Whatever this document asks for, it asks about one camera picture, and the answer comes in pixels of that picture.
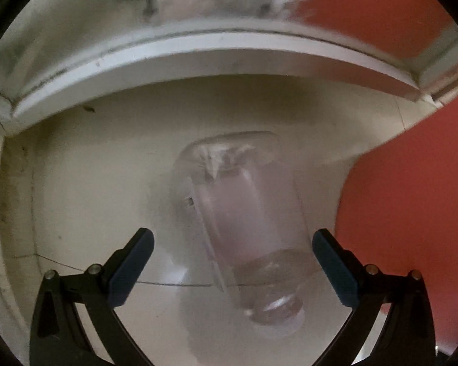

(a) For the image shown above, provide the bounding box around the red plastic bucket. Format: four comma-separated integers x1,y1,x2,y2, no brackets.
334,86,458,357

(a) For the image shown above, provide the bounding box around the clear plastic bottle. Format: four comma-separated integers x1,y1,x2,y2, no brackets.
170,131,317,338

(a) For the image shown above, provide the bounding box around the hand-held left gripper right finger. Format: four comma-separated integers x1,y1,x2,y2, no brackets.
312,229,436,366

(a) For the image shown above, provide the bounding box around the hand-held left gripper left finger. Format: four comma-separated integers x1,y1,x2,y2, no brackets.
30,228,155,366

